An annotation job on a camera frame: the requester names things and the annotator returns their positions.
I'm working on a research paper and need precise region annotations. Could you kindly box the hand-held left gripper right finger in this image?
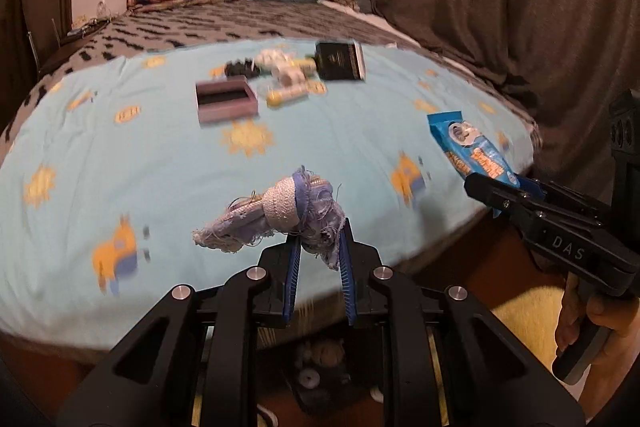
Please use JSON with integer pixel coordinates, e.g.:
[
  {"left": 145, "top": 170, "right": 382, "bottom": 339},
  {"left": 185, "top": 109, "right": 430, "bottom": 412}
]
[{"left": 337, "top": 217, "right": 586, "bottom": 427}]

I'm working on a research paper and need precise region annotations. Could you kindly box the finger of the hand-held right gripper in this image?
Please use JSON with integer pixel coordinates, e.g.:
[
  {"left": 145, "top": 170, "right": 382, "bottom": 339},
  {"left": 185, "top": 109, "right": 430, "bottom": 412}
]
[
  {"left": 464, "top": 173, "right": 547, "bottom": 229},
  {"left": 519, "top": 178, "right": 607, "bottom": 229}
]

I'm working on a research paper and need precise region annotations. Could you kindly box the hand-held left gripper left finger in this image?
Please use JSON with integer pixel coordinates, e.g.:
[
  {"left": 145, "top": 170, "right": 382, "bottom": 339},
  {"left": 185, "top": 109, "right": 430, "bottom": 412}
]
[{"left": 55, "top": 237, "right": 303, "bottom": 427}]

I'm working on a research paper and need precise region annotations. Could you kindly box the blue snack packet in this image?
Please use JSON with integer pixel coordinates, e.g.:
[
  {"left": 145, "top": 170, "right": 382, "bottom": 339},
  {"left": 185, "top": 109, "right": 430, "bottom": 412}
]
[{"left": 427, "top": 112, "right": 523, "bottom": 188}]

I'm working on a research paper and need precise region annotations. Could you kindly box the blue white fabric scrap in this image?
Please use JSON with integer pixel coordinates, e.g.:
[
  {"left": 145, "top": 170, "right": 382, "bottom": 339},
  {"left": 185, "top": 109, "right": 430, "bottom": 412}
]
[{"left": 192, "top": 166, "right": 346, "bottom": 272}]

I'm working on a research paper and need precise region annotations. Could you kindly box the black trash bin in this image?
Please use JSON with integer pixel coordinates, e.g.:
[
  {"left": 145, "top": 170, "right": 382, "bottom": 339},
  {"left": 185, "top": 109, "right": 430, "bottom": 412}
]
[{"left": 260, "top": 332, "right": 386, "bottom": 413}]

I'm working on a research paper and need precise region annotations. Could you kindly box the purple box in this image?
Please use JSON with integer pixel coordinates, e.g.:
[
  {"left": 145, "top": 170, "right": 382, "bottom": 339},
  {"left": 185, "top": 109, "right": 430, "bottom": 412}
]
[{"left": 195, "top": 76, "right": 259, "bottom": 125}]

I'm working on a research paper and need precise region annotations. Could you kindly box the person's right hand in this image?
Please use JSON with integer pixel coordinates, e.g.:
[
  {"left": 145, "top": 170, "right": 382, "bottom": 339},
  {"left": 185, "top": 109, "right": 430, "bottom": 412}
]
[{"left": 555, "top": 279, "right": 640, "bottom": 358}]

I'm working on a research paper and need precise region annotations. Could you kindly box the cream fluffy rug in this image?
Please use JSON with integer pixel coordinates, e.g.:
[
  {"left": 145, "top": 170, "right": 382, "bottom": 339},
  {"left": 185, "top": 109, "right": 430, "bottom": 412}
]
[{"left": 492, "top": 284, "right": 571, "bottom": 363}]

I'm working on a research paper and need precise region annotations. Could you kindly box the yellow tube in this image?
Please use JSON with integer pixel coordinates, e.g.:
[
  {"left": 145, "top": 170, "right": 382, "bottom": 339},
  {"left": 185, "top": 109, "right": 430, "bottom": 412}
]
[{"left": 266, "top": 84, "right": 308, "bottom": 108}]

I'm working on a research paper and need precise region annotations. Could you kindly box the brown curtain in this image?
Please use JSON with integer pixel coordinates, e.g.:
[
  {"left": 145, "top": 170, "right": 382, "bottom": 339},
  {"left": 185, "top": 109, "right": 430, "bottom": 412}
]
[{"left": 325, "top": 0, "right": 640, "bottom": 168}]

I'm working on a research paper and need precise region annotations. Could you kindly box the light blue printed blanket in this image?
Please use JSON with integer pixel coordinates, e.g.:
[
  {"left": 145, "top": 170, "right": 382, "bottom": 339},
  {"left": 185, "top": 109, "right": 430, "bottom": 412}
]
[{"left": 0, "top": 38, "right": 538, "bottom": 350}]

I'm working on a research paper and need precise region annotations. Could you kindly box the black flat box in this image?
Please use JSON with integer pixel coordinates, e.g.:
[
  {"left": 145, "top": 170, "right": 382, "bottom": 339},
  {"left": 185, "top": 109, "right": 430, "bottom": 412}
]
[{"left": 314, "top": 40, "right": 367, "bottom": 82}]

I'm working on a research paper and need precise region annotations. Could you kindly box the small black object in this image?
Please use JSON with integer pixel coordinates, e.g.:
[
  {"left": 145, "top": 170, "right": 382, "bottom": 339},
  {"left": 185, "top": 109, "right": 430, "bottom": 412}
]
[{"left": 225, "top": 59, "right": 261, "bottom": 80}]

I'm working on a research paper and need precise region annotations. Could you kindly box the white crumpled paper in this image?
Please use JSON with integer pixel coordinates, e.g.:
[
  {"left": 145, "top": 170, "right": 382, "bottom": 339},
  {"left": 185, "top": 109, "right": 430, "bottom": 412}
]
[{"left": 254, "top": 48, "right": 293, "bottom": 75}]

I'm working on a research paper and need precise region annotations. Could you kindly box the wooden nightstand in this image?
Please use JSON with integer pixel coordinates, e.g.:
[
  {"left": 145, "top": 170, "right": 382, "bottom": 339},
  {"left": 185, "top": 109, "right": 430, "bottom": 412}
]
[{"left": 37, "top": 19, "right": 118, "bottom": 72}]

